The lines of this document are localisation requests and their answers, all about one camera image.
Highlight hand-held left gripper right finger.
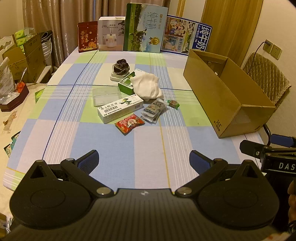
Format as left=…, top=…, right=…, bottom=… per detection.
left=175, top=150, right=266, bottom=197

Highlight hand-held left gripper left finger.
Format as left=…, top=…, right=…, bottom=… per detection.
left=24, top=150, right=114, bottom=198

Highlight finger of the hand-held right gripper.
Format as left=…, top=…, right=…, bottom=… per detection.
left=270, top=134, right=296, bottom=147
left=240, top=140, right=264, bottom=160

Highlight red snack packet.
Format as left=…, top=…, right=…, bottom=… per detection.
left=115, top=113, right=146, bottom=135

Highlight white medicine box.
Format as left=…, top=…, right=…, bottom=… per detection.
left=97, top=94, right=144, bottom=124

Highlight brown cardboard box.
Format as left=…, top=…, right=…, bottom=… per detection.
left=183, top=49, right=276, bottom=139

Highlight grey snack packet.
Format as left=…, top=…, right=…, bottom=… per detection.
left=148, top=98, right=167, bottom=114
left=141, top=108, right=160, bottom=123

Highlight clear plastic container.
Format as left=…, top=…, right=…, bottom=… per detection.
left=92, top=87, right=122, bottom=107

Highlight small green box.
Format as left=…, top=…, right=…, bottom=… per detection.
left=118, top=69, right=148, bottom=95

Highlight white towel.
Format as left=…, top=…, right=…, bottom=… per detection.
left=130, top=73, right=163, bottom=102

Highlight dark flower ornament white base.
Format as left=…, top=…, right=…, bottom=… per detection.
left=110, top=59, right=131, bottom=82

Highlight person's right hand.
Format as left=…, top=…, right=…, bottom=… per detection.
left=287, top=182, right=296, bottom=223

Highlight checked tablecloth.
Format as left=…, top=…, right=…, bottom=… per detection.
left=3, top=50, right=266, bottom=193

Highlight chair with quilted cover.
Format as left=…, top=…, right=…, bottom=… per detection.
left=242, top=52, right=292, bottom=105

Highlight colourful printed packets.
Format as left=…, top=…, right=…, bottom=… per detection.
left=3, top=131, right=21, bottom=158

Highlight cream tablecloth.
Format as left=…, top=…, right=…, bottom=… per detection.
left=0, top=81, right=49, bottom=223

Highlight dark brown tray box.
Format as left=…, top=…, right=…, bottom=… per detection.
left=0, top=82, right=30, bottom=113

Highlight cardboard box with flaps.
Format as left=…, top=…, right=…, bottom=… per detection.
left=2, top=34, right=45, bottom=84

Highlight white paper bag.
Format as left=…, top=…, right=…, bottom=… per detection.
left=0, top=57, right=13, bottom=99

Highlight grey plastic bag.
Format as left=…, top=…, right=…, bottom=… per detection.
left=40, top=30, right=53, bottom=67

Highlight wooden door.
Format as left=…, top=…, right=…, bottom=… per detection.
left=201, top=0, right=264, bottom=67

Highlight red gift box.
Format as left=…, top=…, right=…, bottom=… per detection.
left=78, top=21, right=98, bottom=53

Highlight blue milk carton box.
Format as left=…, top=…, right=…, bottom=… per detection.
left=161, top=14, right=213, bottom=55

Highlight white humidifier box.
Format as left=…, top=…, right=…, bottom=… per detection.
left=98, top=17, right=126, bottom=51

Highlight green milk carton box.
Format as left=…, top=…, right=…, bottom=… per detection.
left=123, top=3, right=168, bottom=54

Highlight green tissue packs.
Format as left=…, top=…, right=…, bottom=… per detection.
left=14, top=27, right=35, bottom=52

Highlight white chair back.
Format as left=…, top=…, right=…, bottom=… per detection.
left=0, top=35, right=16, bottom=55

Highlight brown curtain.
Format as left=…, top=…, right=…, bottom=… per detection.
left=23, top=0, right=171, bottom=67

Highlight beige wall socket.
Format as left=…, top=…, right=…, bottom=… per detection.
left=271, top=44, right=282, bottom=59

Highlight dark power cable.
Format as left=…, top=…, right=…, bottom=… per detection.
left=243, top=41, right=270, bottom=69

